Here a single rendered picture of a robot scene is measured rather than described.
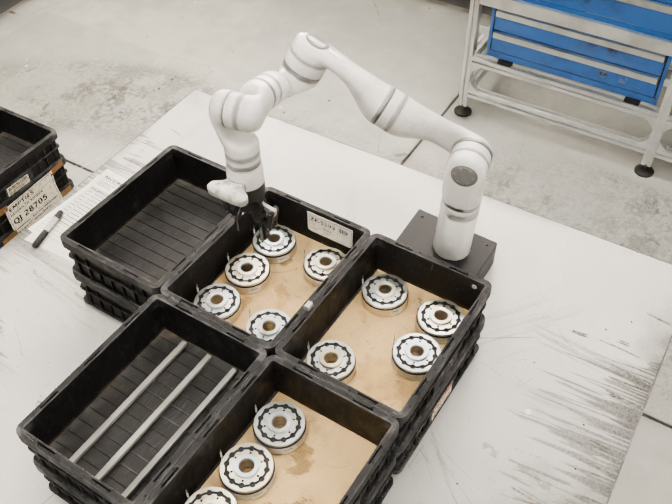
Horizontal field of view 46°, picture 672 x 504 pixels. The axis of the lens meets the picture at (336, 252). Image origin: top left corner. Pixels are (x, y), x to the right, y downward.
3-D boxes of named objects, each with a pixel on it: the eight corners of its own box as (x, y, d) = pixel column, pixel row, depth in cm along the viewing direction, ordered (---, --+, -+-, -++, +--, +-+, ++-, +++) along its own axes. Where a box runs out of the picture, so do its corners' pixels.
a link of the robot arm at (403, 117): (400, 79, 175) (387, 105, 170) (503, 144, 178) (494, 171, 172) (382, 106, 183) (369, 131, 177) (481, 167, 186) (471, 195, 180)
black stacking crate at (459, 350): (373, 267, 191) (374, 233, 182) (486, 319, 179) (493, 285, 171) (276, 385, 168) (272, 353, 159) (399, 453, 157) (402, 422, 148)
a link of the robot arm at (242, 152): (211, 164, 157) (251, 175, 155) (200, 99, 146) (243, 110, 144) (227, 143, 162) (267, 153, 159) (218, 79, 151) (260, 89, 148)
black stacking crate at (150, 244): (179, 179, 213) (172, 145, 205) (269, 220, 202) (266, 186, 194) (70, 272, 190) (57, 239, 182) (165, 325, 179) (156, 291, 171)
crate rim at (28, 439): (158, 298, 172) (156, 290, 170) (271, 358, 161) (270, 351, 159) (15, 437, 149) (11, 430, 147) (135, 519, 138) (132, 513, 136)
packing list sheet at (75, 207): (102, 167, 234) (102, 166, 233) (164, 194, 225) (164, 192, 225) (18, 236, 214) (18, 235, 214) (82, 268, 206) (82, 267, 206)
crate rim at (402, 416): (373, 238, 184) (374, 230, 182) (493, 290, 172) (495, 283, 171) (271, 358, 161) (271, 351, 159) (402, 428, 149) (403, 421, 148)
